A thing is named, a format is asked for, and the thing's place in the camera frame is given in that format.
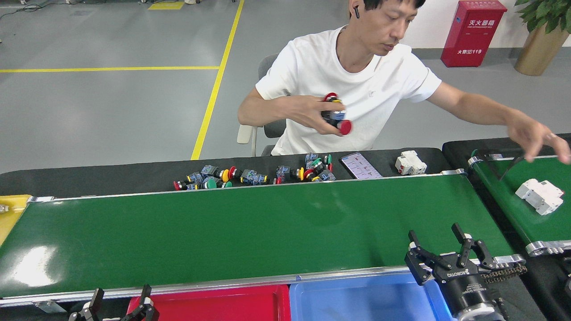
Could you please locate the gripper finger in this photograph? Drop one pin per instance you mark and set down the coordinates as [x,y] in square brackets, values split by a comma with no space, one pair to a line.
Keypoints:
[479,256]
[146,310]
[424,267]
[91,310]

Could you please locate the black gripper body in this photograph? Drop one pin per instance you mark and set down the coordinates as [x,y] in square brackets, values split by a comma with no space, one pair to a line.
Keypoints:
[466,285]

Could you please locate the white circuit breaker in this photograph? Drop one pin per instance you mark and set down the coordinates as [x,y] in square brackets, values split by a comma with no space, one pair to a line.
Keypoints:
[410,164]
[539,196]

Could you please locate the red mushroom push button switch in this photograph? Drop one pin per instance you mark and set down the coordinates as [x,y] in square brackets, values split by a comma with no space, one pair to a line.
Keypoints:
[232,173]
[177,185]
[345,127]
[330,96]
[308,175]

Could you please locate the yellow mushroom push button switch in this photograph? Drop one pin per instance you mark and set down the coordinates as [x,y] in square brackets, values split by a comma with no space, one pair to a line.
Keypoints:
[301,174]
[225,175]

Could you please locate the person's right forearm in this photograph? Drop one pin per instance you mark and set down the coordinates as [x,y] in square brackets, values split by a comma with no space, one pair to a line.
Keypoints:
[267,111]

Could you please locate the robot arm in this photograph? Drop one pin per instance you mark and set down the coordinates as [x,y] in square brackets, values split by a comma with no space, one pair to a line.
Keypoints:
[479,317]

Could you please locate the person's left forearm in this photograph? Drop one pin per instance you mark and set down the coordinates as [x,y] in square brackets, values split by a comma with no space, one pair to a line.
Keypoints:
[490,117]

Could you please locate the short green conveyor belt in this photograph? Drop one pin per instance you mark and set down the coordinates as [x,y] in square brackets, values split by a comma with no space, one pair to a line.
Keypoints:
[513,200]

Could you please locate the long green conveyor belt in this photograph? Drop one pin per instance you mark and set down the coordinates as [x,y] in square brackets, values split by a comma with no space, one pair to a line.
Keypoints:
[223,232]

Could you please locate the yellow plastic tray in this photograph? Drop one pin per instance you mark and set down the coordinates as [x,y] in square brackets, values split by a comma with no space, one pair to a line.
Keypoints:
[11,223]

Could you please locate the person's left hand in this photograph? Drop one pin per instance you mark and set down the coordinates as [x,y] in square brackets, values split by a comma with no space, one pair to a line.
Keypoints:
[537,140]

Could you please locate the person's right hand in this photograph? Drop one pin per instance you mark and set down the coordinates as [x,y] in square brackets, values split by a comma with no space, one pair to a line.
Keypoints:
[312,111]

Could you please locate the blue plastic bin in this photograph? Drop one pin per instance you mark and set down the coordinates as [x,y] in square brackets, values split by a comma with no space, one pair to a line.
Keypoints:
[357,298]

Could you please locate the red plastic bin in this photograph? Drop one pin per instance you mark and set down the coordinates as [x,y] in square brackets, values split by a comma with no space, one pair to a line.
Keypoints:
[223,307]

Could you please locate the smartphone with lit screen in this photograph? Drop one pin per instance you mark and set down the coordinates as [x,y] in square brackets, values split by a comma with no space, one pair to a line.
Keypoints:
[360,166]

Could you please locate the grey office chair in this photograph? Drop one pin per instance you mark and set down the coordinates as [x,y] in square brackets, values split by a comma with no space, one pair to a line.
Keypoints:
[273,129]

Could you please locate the person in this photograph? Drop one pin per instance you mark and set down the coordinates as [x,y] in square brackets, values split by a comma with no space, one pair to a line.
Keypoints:
[339,76]

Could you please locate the gold plant pot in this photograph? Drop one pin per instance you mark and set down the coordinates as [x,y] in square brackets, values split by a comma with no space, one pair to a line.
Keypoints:
[537,53]

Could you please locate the red fire extinguisher box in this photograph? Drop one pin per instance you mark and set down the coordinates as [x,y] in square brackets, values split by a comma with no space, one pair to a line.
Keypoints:
[473,35]

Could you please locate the green potted plant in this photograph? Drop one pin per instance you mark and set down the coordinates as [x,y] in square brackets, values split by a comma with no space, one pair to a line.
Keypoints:
[544,11]

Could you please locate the black conveyor guide frame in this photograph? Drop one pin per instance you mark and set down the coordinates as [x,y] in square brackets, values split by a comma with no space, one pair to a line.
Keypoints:
[511,167]

